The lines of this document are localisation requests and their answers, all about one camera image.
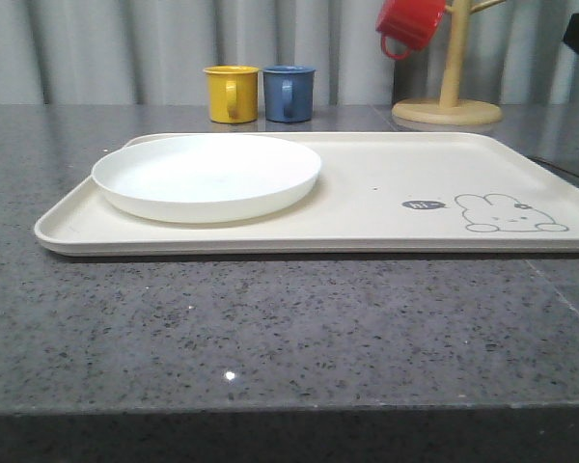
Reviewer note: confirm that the red mug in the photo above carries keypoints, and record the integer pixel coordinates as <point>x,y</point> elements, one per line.
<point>410,22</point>

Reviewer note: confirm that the wooden mug tree stand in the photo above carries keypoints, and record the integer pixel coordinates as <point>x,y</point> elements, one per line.
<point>449,108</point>

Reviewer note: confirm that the cream rabbit print tray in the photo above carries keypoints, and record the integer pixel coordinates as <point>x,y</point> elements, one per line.
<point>377,192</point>

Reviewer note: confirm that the white round plate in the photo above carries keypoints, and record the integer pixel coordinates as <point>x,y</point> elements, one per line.
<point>207,178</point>

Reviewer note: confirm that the yellow mug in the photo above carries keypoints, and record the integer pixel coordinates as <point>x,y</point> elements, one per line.
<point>233,93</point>

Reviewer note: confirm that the blue mug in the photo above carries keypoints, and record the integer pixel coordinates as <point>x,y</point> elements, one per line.
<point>288,93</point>

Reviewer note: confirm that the silver metal chopstick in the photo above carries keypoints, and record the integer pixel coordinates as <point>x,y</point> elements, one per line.
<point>553,166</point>

